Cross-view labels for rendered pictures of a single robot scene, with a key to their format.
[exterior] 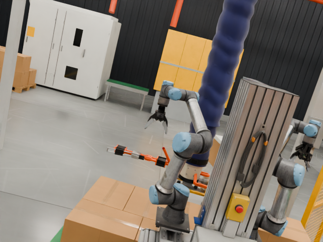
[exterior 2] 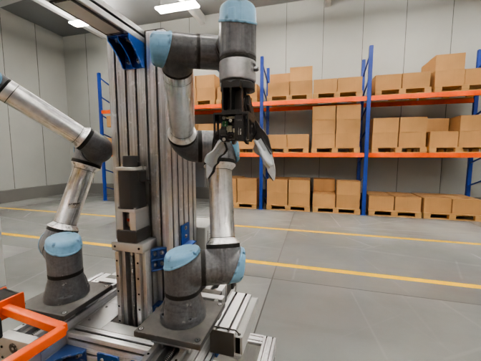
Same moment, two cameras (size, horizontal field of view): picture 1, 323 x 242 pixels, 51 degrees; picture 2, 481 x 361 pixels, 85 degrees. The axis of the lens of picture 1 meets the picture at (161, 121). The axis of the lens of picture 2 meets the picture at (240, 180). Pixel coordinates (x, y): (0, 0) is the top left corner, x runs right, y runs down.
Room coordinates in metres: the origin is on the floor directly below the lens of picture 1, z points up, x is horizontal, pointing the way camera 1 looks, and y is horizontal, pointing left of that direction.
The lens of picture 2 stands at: (2.77, 0.19, 1.58)
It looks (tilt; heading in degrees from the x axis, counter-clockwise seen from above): 6 degrees down; 197
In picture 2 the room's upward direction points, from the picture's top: straight up
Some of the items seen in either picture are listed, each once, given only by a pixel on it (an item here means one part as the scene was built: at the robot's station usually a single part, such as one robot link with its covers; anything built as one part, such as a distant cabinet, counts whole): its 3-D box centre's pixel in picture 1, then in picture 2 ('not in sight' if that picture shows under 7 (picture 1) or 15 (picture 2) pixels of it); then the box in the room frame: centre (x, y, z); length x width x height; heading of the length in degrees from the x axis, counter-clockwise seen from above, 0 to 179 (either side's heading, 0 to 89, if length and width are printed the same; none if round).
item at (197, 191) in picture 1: (186, 186); not in sight; (2.52, -0.33, 1.08); 0.34 x 0.10 x 0.05; 86
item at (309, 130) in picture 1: (308, 129); not in sight; (2.14, -0.92, 1.82); 0.11 x 0.11 x 0.08; 62
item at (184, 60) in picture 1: (193, 80); not in sight; (10.25, -0.62, 1.24); 2.22 x 0.91 x 2.48; 92
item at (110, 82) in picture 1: (126, 94); not in sight; (10.00, 1.23, 0.32); 1.25 x 0.50 x 0.64; 92
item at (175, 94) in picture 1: (175, 93); (223, 54); (2.15, -0.04, 1.82); 0.11 x 0.11 x 0.08; 28
